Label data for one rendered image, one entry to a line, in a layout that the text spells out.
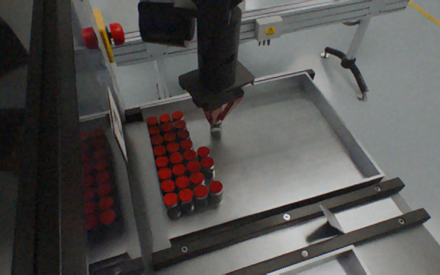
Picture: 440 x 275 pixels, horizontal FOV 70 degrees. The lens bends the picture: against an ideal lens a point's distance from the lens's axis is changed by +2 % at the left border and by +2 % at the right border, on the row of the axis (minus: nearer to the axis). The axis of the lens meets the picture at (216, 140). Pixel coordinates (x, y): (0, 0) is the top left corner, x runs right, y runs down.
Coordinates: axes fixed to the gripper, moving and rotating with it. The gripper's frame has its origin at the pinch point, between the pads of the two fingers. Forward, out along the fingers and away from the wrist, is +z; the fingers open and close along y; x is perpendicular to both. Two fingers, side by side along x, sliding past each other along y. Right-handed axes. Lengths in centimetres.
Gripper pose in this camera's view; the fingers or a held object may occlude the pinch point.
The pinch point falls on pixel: (215, 118)
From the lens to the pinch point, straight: 54.1
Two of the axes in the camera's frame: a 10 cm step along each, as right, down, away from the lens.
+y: -8.5, 4.1, -3.4
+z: -0.2, 6.1, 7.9
